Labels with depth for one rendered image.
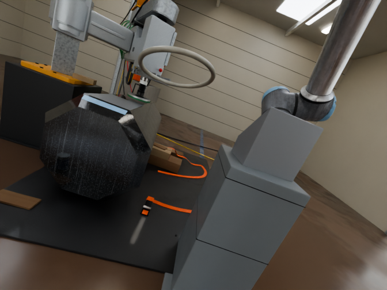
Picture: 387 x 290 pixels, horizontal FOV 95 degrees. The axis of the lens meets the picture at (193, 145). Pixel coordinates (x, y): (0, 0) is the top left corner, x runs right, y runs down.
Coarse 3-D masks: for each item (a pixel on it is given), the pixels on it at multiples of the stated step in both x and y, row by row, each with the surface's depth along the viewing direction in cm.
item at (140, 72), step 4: (136, 72) 167; (140, 72) 161; (144, 72) 151; (152, 72) 134; (144, 76) 149; (148, 76) 140; (152, 80) 165; (156, 80) 129; (168, 80) 135; (164, 84) 140
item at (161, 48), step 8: (152, 48) 91; (160, 48) 90; (168, 48) 89; (176, 48) 89; (144, 56) 99; (192, 56) 92; (200, 56) 93; (208, 64) 98; (160, 80) 130; (208, 80) 119; (192, 88) 134
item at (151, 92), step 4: (124, 80) 423; (132, 80) 422; (124, 84) 426; (132, 84) 425; (124, 88) 428; (128, 88) 428; (132, 88) 427; (136, 88) 427; (148, 88) 427; (152, 88) 460; (156, 88) 497; (120, 92) 431; (124, 92) 430; (136, 92) 429; (148, 92) 439; (152, 92) 473; (156, 92) 514; (144, 96) 431; (148, 96) 452; (152, 96) 488; (156, 96) 531; (152, 100) 504; (156, 100) 549
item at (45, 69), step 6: (24, 66) 165; (30, 66) 165; (36, 66) 166; (42, 66) 178; (48, 66) 193; (42, 72) 167; (48, 72) 167; (54, 72) 169; (60, 78) 169; (66, 78) 169; (72, 78) 177; (78, 84) 182; (84, 84) 192; (90, 84) 205
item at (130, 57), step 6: (132, 30) 199; (138, 30) 182; (138, 36) 178; (132, 42) 189; (138, 42) 168; (132, 48) 184; (126, 54) 207; (132, 54) 180; (132, 60) 181; (132, 66) 178; (132, 72) 176
